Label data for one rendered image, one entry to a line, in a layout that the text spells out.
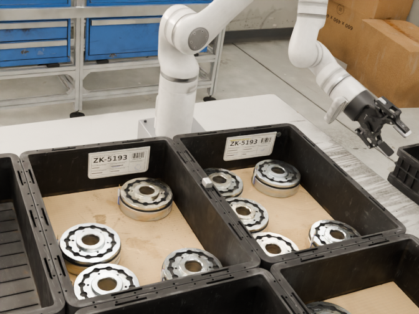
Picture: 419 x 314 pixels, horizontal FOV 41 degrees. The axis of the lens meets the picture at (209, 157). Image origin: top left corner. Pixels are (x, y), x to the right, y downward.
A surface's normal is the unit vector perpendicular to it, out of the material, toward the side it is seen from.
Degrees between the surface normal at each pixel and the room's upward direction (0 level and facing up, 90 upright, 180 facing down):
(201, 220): 90
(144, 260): 0
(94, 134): 0
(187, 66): 22
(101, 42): 90
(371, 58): 90
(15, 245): 0
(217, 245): 90
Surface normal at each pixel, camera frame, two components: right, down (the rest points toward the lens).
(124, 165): 0.42, 0.53
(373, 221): -0.90, 0.11
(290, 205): 0.14, -0.84
